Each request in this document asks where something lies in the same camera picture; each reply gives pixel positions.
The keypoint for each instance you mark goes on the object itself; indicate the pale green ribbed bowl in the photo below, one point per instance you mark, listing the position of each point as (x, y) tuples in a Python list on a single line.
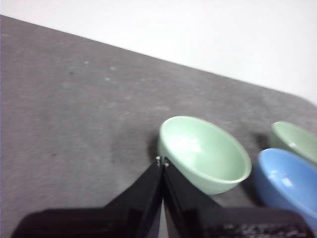
[(198, 151), (297, 138)]

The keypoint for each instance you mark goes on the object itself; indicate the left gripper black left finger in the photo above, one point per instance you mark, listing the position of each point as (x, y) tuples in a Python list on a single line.
[(123, 218)]

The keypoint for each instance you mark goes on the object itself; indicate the blue ribbed bowl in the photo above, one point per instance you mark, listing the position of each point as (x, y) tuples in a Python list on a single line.
[(287, 178)]

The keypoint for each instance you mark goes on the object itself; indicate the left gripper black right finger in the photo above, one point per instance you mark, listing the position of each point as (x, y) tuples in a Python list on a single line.
[(210, 223)]

